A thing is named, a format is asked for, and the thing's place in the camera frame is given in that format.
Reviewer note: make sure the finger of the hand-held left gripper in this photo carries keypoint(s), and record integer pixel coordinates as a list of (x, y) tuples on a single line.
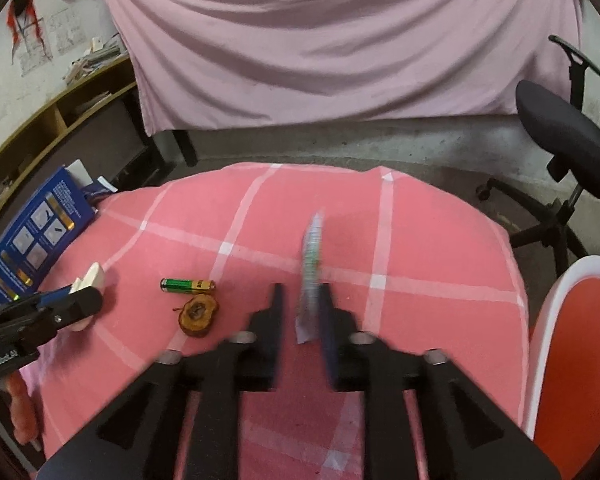
[(75, 305)]

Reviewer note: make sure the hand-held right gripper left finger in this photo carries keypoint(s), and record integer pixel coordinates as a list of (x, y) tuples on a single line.
[(277, 320)]

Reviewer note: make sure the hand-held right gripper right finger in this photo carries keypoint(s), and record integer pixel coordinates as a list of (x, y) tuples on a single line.
[(325, 330)]

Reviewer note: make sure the cream plastic object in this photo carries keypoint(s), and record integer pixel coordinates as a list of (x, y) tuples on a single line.
[(94, 276)]

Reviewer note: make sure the green and white wrapper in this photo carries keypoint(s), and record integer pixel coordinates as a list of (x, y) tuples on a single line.
[(311, 265)]

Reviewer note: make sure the red bin with white rim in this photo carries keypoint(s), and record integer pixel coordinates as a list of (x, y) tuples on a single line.
[(585, 360)]

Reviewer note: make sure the orange plush object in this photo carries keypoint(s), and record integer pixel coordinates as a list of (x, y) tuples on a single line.
[(22, 410)]

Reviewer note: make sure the blue cardboard box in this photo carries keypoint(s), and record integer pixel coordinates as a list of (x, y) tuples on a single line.
[(35, 240)]

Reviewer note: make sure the dried apple slice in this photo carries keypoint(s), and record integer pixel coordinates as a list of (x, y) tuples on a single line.
[(197, 316)]

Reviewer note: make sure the green and yellow battery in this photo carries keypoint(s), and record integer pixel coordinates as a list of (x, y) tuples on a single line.
[(187, 285)]

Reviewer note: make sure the wooden shelf unit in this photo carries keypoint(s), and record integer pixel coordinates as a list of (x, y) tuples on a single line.
[(40, 130)]

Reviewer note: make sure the papers in shelf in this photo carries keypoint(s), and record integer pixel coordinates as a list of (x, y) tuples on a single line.
[(92, 102)]

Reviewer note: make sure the stack of papers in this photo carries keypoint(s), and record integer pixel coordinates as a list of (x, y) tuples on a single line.
[(92, 62)]

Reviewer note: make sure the pink hanging sheet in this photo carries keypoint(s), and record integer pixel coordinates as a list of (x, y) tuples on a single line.
[(330, 45)]

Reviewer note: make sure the red and black tassel ornament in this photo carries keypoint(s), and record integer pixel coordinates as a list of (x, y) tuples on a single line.
[(25, 20)]

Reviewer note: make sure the black office chair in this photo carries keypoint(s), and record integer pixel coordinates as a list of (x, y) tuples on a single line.
[(565, 125)]

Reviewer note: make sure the wall calendar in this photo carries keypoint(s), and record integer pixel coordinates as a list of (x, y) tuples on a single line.
[(65, 35)]

